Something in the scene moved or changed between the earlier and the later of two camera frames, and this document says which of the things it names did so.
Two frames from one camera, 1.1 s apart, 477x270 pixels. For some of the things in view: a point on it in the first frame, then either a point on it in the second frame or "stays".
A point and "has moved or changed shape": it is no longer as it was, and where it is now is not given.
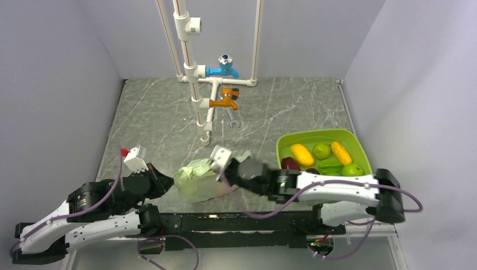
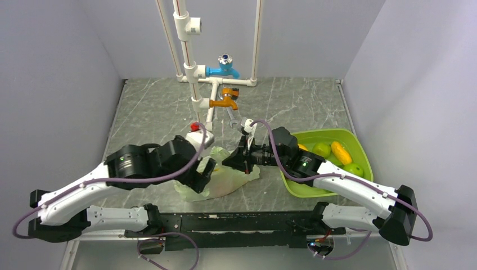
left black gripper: x=161 y=183 → x=195 y=179
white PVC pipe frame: x=194 y=73 stays
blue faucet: x=225 y=68 stays
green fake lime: x=321 y=151 stays
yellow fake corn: x=341 y=153 stays
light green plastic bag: x=197 y=181 has moved or changed shape
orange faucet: x=229 y=95 stays
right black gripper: x=227 y=170 → x=242 y=158
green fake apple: x=352 y=170 stays
